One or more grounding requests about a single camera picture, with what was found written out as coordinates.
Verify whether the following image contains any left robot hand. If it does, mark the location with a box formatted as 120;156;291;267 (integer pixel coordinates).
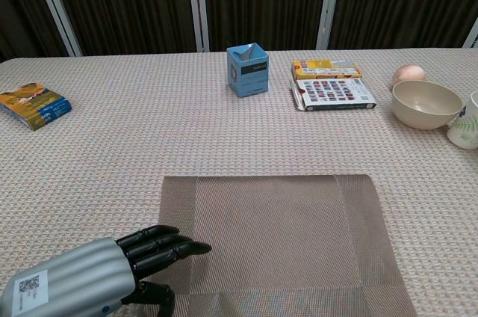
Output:
0;224;213;317

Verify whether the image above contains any brown woven placemat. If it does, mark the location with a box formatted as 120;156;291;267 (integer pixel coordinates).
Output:
156;173;418;317

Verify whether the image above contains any light brown bowl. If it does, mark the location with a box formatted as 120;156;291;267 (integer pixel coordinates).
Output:
391;79;464;131

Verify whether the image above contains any beige woven tablecloth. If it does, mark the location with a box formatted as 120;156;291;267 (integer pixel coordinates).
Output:
0;46;478;317

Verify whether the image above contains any orange and blue packet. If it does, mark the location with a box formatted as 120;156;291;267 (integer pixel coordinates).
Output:
0;82;72;132

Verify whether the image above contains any open light blue carton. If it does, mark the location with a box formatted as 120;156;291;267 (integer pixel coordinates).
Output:
226;42;270;99

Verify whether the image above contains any white box with colour swatches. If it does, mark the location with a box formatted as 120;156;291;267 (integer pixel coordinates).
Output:
289;77;377;112

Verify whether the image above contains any yellow snack box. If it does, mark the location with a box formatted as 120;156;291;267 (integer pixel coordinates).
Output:
291;58;363;81

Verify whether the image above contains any pink round object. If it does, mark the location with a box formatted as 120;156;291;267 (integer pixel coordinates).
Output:
391;64;427;90

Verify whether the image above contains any white floral paper cup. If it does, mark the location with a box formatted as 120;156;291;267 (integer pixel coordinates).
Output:
447;91;478;150

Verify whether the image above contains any silver partition post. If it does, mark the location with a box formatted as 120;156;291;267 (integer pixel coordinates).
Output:
185;0;211;53
28;0;84;58
316;0;345;51
462;17;478;49

